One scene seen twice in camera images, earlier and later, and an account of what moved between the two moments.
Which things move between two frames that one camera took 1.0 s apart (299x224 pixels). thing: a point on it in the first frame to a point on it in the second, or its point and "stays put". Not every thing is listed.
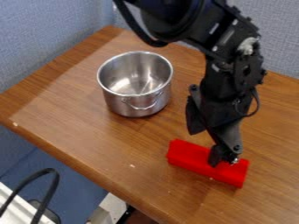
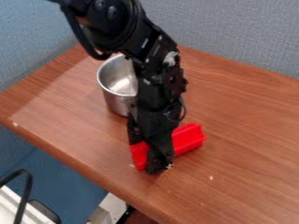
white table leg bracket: [108, 211] stays put
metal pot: [135, 80] stays put
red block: [188, 157] to [188, 137]
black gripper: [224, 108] to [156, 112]
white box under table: [21, 210] stays put
